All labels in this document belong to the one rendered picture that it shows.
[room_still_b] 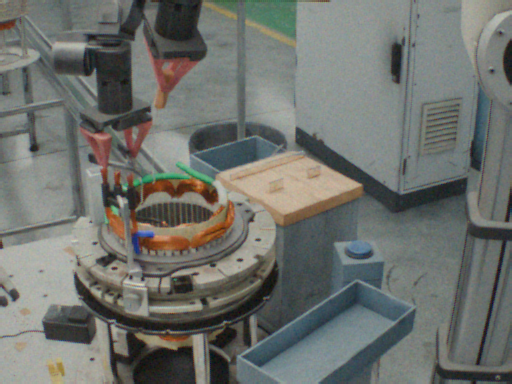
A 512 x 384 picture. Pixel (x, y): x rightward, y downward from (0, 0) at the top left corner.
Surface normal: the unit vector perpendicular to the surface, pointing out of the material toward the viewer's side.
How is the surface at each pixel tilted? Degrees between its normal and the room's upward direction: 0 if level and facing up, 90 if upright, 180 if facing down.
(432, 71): 90
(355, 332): 0
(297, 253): 90
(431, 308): 0
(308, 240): 90
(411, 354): 0
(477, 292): 90
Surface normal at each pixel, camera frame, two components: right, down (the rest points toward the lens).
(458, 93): 0.44, 0.37
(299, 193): 0.00, -0.90
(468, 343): -0.18, 0.43
